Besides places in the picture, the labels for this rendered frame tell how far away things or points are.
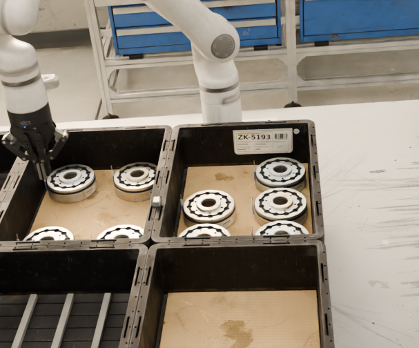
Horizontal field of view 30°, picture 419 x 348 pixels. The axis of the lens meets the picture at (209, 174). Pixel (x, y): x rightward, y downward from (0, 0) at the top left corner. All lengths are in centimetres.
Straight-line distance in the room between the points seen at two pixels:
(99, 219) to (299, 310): 48
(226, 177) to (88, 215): 30
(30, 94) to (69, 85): 262
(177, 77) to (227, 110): 216
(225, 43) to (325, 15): 173
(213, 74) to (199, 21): 15
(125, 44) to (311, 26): 80
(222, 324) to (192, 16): 66
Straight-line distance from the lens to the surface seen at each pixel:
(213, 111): 180
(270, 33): 343
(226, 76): 178
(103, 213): 163
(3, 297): 149
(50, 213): 166
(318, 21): 342
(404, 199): 184
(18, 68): 138
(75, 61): 427
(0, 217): 153
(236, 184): 166
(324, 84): 355
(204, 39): 170
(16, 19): 134
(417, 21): 349
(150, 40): 345
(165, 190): 149
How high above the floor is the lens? 178
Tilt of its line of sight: 34 degrees down
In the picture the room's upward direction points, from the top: 6 degrees counter-clockwise
